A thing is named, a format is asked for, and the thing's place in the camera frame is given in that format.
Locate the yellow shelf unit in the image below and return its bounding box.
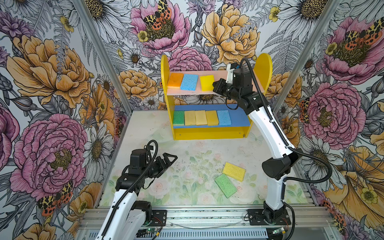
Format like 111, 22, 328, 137
160, 53, 274, 141

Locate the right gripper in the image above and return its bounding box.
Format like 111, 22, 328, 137
212, 77, 242, 101

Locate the light yellow sponge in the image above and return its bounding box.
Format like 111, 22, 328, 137
195, 110, 208, 126

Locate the aluminium front rail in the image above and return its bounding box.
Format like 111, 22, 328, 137
76, 205, 337, 240

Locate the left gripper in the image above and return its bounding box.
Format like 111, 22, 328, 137
142, 153, 178, 179

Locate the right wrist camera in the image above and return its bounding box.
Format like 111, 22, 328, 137
226, 63, 253, 90

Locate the golden yellow sponge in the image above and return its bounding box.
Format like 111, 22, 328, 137
206, 111, 219, 126

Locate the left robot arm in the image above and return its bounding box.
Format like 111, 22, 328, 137
96, 149, 178, 240

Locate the blue sponge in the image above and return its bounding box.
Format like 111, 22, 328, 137
217, 110, 232, 126
180, 74, 199, 91

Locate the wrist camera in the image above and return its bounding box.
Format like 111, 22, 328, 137
226, 63, 253, 90
129, 149, 148, 176

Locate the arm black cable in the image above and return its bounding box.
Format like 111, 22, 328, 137
100, 139, 159, 238
238, 56, 333, 184

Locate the pale yellow sponge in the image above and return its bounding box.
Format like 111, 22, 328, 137
184, 111, 196, 126

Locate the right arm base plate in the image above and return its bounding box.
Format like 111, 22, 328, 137
247, 208, 291, 226

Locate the lime yellow sponge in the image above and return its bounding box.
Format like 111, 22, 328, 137
223, 162, 246, 182

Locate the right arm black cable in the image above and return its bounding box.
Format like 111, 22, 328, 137
238, 56, 333, 184

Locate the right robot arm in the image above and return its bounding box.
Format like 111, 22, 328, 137
213, 79, 300, 225

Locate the orange sponge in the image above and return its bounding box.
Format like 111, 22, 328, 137
167, 73, 184, 89

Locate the dark green scrub sponge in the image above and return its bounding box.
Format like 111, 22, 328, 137
173, 111, 185, 126

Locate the bright yellow square sponge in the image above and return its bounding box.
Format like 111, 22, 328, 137
200, 75, 215, 92

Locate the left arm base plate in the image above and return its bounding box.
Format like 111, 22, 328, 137
143, 210, 168, 227

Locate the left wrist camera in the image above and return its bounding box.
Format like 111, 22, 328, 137
129, 149, 148, 176

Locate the light green sponge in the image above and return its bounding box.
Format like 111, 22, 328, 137
215, 174, 237, 199

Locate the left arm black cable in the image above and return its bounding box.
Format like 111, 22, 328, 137
100, 139, 159, 238

